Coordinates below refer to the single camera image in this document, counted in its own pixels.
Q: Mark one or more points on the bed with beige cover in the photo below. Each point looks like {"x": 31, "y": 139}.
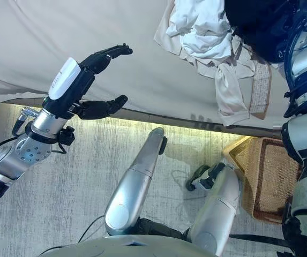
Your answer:
{"x": 62, "y": 32}

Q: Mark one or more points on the black garment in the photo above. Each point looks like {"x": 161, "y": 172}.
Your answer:
{"x": 255, "y": 29}

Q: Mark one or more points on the white garment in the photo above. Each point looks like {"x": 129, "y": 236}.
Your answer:
{"x": 204, "y": 34}

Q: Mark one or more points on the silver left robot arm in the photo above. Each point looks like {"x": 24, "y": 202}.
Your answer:
{"x": 22, "y": 152}

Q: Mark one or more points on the grey striped area rug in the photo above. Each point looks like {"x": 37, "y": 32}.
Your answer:
{"x": 48, "y": 192}

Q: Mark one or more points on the beige shirt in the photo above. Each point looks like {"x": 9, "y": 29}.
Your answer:
{"x": 231, "y": 93}

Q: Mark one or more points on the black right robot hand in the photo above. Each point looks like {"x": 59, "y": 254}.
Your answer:
{"x": 296, "y": 13}

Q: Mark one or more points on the brown wicker basket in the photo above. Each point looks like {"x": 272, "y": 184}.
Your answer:
{"x": 271, "y": 182}

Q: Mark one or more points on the grey robot torso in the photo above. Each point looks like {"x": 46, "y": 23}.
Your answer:
{"x": 121, "y": 246}

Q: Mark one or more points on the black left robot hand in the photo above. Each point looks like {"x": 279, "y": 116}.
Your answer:
{"x": 73, "y": 88}

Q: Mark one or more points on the silver left robot leg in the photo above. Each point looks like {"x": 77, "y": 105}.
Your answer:
{"x": 134, "y": 182}

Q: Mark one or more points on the silver right robot leg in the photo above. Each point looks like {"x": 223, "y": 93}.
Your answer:
{"x": 217, "y": 208}

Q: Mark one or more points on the silver robot leg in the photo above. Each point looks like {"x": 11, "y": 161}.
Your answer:
{"x": 217, "y": 208}
{"x": 134, "y": 182}

